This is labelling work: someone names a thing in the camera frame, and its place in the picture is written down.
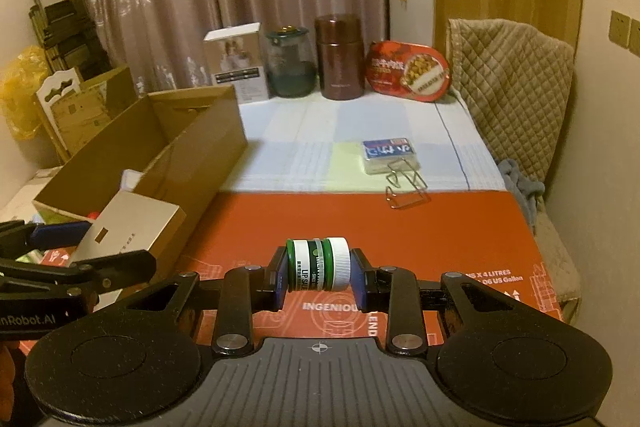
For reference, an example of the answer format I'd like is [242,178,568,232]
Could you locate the flattened cardboard cartons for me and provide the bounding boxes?
[32,66,138,162]

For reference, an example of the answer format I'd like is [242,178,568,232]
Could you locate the brown metal thermos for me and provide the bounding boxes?
[314,14,365,101]

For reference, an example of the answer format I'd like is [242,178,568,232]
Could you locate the metal wire stand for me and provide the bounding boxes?
[384,159,431,210]

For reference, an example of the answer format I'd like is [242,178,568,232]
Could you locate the yellow plastic bag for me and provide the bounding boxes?
[0,46,51,140]

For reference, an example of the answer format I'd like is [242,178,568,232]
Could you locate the beige quilted cloth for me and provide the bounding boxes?
[446,18,576,192]

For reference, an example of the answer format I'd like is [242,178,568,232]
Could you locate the glass jar with green lid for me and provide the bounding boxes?
[265,26,317,98]

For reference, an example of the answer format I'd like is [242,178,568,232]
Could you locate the checked pastel bedsheet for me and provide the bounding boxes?
[217,94,508,195]

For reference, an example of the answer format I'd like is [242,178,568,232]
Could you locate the black folding cart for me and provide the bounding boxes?
[27,0,113,82]

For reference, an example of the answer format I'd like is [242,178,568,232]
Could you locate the blue label tin box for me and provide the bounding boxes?
[361,138,420,175]

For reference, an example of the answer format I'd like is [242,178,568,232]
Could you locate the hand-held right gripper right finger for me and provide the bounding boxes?
[349,248,518,355]

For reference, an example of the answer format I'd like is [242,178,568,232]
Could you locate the white product box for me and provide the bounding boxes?
[203,23,268,104]

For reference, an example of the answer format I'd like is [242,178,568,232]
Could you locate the grey crumpled cloth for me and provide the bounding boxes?
[497,158,546,233]

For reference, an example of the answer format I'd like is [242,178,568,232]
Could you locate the brown cardboard box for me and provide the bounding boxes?
[32,84,248,268]

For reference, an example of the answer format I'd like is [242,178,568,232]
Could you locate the green white lip balm jars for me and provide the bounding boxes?
[285,237,352,293]

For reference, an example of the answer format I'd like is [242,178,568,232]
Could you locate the red oval food box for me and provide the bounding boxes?
[365,39,453,102]

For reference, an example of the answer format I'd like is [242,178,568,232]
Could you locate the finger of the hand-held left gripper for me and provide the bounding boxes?
[0,249,157,303]
[0,219,95,258]

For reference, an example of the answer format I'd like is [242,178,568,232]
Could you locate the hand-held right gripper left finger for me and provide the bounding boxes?
[122,247,293,355]

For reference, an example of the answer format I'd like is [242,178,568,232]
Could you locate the gold product box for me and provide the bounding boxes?
[70,189,181,265]

